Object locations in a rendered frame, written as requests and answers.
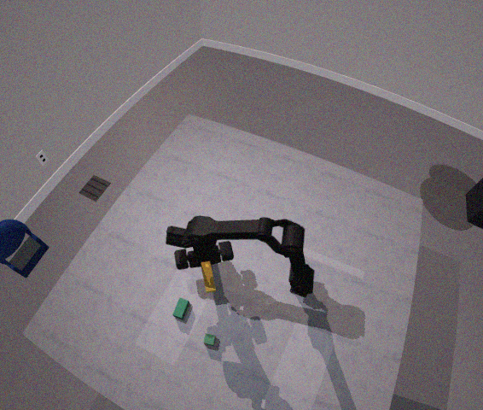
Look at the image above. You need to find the yellow bar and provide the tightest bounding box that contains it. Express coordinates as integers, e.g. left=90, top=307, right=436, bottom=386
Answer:
left=201, top=261, right=216, bottom=293

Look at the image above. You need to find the small green block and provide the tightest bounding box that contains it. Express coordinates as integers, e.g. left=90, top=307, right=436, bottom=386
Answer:
left=204, top=334, right=215, bottom=346

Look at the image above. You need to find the green rectangular block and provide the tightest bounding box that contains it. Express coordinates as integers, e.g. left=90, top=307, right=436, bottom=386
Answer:
left=173, top=298, right=189, bottom=320

